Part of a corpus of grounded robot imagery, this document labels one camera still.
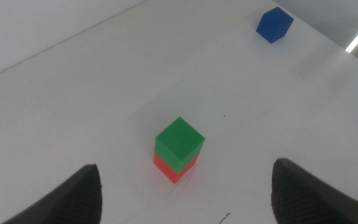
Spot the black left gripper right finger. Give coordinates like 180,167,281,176
269,157,358,224

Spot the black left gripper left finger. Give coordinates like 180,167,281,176
1,164,103,224

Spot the red cube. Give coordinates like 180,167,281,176
152,152,201,185

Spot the green cube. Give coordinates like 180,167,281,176
154,116,206,174

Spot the blue cube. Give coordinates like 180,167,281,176
255,6,295,45

